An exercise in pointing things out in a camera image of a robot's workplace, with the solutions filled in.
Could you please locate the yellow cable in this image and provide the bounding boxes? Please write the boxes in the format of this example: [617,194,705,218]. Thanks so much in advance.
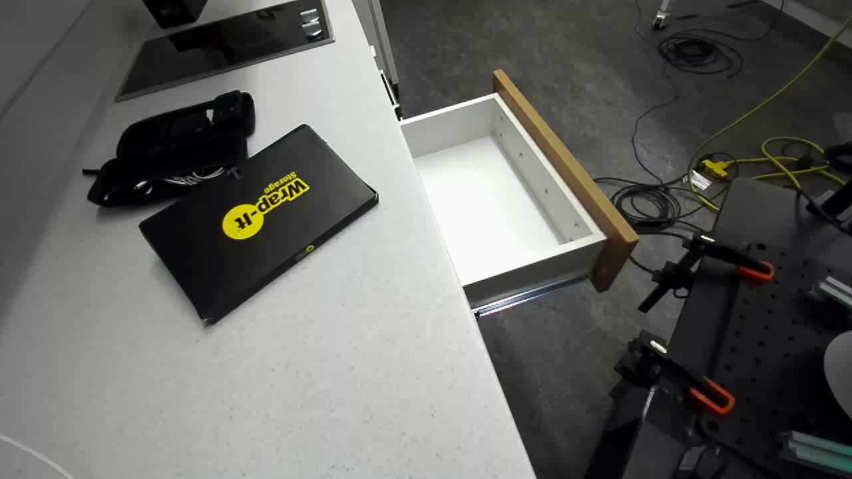
[687,17,852,217]

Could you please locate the white caster wheel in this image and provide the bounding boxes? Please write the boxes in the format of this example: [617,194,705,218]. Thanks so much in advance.
[650,0,678,34]

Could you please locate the white drawer with wood front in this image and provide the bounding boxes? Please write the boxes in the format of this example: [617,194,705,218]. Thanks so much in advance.
[398,68,641,300]

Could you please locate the black cable coil with plug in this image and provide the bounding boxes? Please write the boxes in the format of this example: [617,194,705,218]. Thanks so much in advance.
[591,170,705,239]

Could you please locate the short aluminium extrusion bar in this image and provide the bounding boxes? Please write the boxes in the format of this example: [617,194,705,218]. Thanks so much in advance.
[804,271,852,315]

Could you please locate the small black cable coil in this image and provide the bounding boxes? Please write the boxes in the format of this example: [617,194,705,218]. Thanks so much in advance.
[654,29,745,81]

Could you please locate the black clamp with orange handle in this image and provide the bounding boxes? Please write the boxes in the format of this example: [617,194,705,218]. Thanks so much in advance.
[615,330,741,420]
[635,233,777,315]

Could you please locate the metal drawer slide rail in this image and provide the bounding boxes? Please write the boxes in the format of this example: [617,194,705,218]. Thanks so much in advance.
[469,270,597,320]

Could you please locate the black perforated mounting table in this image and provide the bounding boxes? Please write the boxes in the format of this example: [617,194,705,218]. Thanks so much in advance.
[582,177,852,479]

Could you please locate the long aluminium extrusion bar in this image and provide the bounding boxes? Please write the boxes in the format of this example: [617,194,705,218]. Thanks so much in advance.
[777,428,852,479]

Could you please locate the black glass cooktop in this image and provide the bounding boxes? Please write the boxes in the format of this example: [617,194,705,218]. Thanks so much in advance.
[114,0,335,105]

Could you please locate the yellow plug connector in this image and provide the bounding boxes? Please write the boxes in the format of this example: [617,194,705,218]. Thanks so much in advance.
[698,155,735,182]

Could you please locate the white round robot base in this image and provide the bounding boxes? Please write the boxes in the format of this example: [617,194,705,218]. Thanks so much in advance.
[819,328,852,420]

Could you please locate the black block-shaped object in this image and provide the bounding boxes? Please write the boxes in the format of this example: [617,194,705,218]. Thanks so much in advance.
[140,0,211,29]

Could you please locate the black box with yellow logo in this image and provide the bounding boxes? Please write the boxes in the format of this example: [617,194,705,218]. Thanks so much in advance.
[139,122,381,328]

